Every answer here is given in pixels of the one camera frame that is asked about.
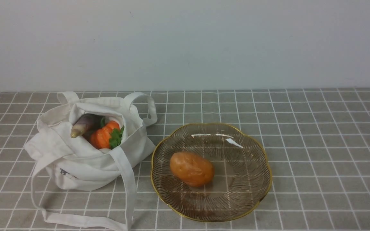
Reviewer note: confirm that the orange-brown potato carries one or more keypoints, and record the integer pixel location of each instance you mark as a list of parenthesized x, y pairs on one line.
[(192, 169)]

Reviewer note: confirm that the white canvas tote bag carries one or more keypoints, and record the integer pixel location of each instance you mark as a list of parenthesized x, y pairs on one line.
[(74, 164)]

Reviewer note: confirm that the orange pumpkin with green leaves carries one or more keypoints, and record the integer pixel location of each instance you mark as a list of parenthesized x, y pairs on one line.
[(109, 135)]

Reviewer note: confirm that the amber glass plate gold rim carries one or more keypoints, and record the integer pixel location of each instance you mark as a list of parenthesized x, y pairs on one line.
[(242, 179)]

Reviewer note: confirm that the purple eggplant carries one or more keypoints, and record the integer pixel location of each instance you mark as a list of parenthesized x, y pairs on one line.
[(86, 123)]

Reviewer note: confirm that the grey checked tablecloth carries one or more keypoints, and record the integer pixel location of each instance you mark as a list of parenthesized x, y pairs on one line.
[(317, 142)]

